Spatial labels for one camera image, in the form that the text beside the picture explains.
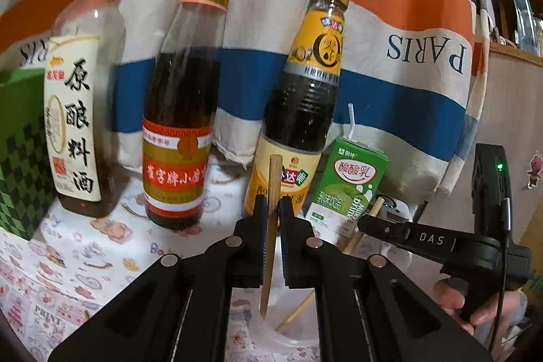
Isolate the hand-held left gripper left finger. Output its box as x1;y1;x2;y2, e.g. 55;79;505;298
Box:
48;198;269;362

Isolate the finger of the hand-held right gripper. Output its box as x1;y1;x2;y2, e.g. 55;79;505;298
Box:
357;196;457;266

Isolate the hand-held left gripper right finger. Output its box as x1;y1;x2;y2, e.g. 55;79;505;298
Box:
278;196;495;362

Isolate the single bamboo chopstick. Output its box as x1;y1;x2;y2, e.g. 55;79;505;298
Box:
274;292;316;333
342;196;386;256
259;154;283;319

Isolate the translucent plastic cup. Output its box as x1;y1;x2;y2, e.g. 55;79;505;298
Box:
231;235;341;351

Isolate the person's right hand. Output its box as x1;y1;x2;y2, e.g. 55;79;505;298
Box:
433;279;529;351

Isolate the green milk carton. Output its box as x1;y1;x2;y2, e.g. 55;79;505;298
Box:
305;134;390;238

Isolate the yellow label dark sauce bottle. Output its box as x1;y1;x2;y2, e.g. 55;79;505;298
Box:
242;0;350;219

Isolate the white drinking straw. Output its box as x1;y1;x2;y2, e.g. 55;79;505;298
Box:
347;103;359;139

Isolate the red cap sauce bottle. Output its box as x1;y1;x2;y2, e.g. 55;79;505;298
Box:
142;0;243;231

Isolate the printed cartoon tablecloth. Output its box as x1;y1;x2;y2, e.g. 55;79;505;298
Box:
0;152;427;362

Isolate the clear cooking wine bottle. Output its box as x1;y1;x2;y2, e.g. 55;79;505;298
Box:
43;0;133;218

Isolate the clear plastic container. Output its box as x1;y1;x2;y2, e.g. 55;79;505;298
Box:
512;0;543;57

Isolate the striped cloth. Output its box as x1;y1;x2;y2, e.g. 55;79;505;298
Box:
0;0;493;205

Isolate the wooden shelf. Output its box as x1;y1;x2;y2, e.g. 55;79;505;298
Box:
483;0;543;58

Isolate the green checkered box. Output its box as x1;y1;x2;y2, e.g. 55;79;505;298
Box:
0;67;58;242

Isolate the black cable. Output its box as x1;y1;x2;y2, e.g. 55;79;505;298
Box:
488;196;517;352

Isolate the cartoon wall sticker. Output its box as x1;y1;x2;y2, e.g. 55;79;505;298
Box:
526;150;543;190

